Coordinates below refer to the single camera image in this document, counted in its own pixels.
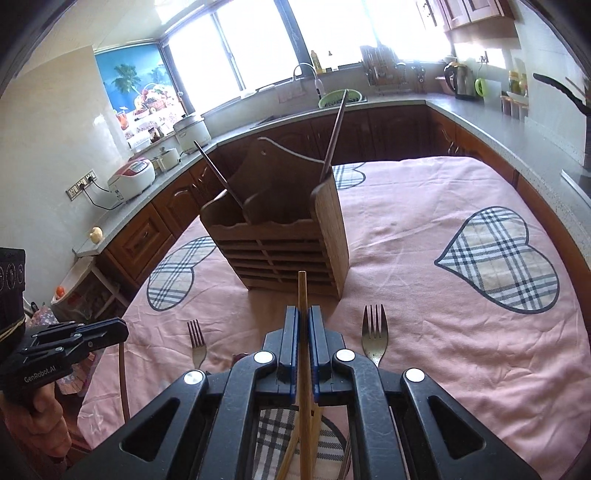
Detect white electric pot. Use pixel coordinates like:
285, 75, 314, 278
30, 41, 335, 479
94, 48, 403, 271
173, 114, 211, 153

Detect green colander basin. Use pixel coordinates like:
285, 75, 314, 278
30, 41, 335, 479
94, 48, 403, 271
318, 89, 363, 109

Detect person's left hand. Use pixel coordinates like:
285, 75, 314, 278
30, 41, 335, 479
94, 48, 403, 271
1, 383, 72, 458

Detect steel electric kettle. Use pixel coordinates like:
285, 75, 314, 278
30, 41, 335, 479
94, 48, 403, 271
444, 61, 477, 100

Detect dark brown chopstick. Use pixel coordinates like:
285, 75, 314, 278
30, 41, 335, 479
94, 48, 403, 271
193, 140, 250, 223

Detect small white pot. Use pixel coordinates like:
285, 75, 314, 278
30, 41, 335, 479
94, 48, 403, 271
155, 147, 180, 172

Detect light bamboo chopstick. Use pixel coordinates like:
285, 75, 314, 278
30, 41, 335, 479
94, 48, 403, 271
276, 271, 322, 479

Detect right steel fork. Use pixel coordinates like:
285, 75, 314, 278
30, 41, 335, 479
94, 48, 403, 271
362, 305, 389, 367

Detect green cup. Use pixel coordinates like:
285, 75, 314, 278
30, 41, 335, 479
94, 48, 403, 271
475, 78, 487, 98

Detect condiment jars rack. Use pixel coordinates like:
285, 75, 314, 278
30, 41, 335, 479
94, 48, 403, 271
501, 70, 529, 121

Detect wooden upper cabinets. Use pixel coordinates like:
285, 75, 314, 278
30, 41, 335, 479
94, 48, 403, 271
416, 0, 514, 32

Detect dish drying rack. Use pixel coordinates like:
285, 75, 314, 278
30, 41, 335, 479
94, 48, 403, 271
361, 43, 426, 93

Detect wooden lower cabinets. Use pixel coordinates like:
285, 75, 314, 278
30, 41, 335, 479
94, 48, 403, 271
97, 102, 590, 313

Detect gas stove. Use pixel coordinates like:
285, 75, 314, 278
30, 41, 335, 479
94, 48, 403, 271
561, 169, 591, 207

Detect white red rice cooker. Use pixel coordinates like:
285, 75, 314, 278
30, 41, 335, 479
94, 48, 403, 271
108, 157, 155, 202

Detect yellow detergent bottle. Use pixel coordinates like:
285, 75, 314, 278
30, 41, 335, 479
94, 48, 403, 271
310, 50, 324, 75

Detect white plastic shelf rack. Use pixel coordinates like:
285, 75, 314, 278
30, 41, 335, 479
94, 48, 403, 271
50, 257, 129, 324

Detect brown wooden utensil holder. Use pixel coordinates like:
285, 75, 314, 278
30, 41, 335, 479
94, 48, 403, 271
200, 137, 349, 297

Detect left steel fork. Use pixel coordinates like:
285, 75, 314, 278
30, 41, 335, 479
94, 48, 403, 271
187, 319, 207, 369

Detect steel fork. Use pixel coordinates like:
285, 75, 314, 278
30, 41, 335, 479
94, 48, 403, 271
362, 305, 389, 367
187, 319, 207, 369

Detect kitchen window frame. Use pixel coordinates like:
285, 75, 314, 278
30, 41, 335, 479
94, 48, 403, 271
166, 1, 452, 113

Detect wall power socket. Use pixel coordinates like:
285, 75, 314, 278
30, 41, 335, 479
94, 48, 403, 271
65, 170, 97, 201

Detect brown wooden chopstick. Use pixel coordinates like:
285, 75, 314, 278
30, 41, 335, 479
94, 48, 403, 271
118, 342, 130, 423

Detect wooden cabinets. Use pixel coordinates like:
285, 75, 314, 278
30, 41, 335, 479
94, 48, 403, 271
416, 0, 514, 32
97, 102, 590, 313

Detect yellow apple figurine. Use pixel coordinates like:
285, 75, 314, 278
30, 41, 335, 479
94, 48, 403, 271
89, 226, 103, 245

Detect pink heart-patterned tablecloth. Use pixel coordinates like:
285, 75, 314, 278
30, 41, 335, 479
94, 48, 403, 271
77, 157, 590, 479

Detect tropical beach poster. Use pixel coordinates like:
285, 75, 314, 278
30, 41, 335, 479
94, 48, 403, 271
95, 44, 184, 152

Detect chrome sink faucet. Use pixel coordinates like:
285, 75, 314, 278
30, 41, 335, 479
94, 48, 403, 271
293, 62, 325, 99

